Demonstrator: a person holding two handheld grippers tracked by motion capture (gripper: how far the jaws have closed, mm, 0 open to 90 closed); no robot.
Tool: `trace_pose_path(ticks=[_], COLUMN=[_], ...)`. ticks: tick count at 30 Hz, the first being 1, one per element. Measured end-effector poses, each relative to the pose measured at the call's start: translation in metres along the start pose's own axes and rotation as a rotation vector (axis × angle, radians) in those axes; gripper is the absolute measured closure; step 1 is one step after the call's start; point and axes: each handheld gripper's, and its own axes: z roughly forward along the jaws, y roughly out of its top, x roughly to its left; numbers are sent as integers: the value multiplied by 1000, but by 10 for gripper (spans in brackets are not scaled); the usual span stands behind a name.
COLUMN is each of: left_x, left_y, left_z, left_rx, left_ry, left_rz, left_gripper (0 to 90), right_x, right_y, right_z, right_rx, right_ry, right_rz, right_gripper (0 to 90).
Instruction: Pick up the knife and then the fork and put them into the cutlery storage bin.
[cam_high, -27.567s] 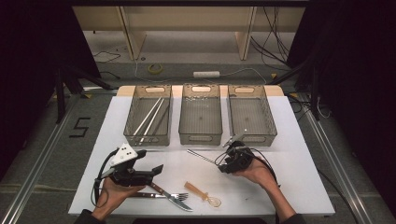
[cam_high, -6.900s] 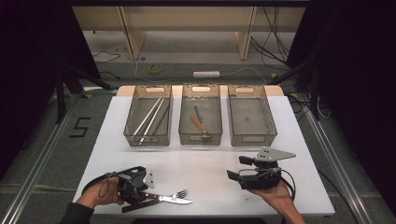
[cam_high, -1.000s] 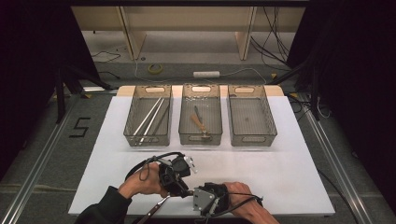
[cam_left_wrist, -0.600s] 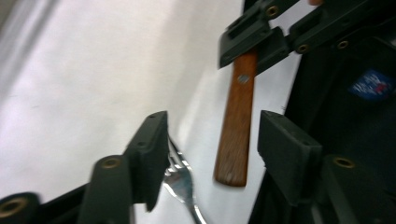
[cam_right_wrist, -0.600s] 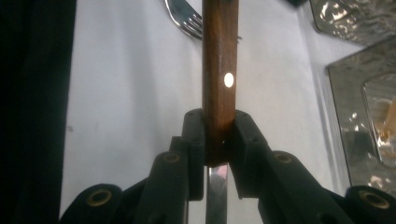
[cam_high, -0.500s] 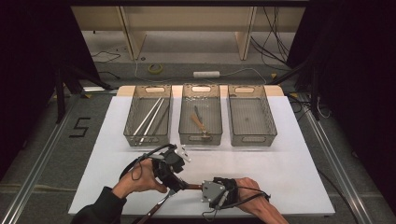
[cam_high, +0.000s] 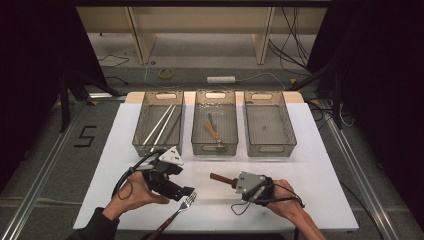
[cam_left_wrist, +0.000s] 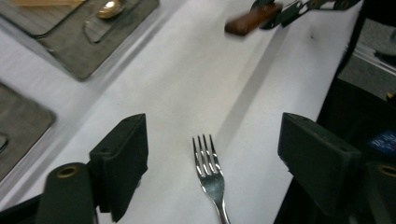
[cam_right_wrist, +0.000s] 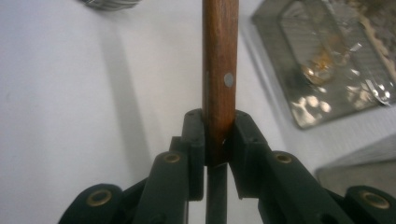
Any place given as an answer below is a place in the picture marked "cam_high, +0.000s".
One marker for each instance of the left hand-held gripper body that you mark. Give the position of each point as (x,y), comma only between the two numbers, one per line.
(160,176)

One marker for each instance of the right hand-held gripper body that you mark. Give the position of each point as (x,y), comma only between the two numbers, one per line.
(253,186)

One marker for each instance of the grey plastic bin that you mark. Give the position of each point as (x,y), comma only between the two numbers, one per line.
(156,140)
(268,125)
(226,113)

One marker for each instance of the amber plastic spoon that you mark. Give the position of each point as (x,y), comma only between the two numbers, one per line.
(212,130)

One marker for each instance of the person's left hand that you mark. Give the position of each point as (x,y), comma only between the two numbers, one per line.
(136,193)

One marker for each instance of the person's right hand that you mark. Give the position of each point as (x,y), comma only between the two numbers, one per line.
(286,200)

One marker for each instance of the yellow tape roll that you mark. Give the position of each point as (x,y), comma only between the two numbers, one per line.
(166,73)

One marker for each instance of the white power strip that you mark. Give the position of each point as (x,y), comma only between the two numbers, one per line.
(220,79)

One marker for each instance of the black metal stand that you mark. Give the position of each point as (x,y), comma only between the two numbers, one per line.
(65,100)
(337,100)

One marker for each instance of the light wooden shelf unit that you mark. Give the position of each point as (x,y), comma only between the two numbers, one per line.
(200,20)

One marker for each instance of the aluminium floor rail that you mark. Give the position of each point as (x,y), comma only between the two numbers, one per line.
(36,180)
(358,166)

